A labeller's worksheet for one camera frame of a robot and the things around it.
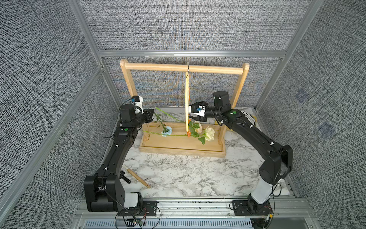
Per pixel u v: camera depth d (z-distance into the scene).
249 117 1.10
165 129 0.88
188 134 0.78
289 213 0.72
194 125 0.84
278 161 0.44
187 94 0.64
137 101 0.69
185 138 0.74
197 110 0.63
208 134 0.79
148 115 0.69
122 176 0.84
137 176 0.84
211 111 0.67
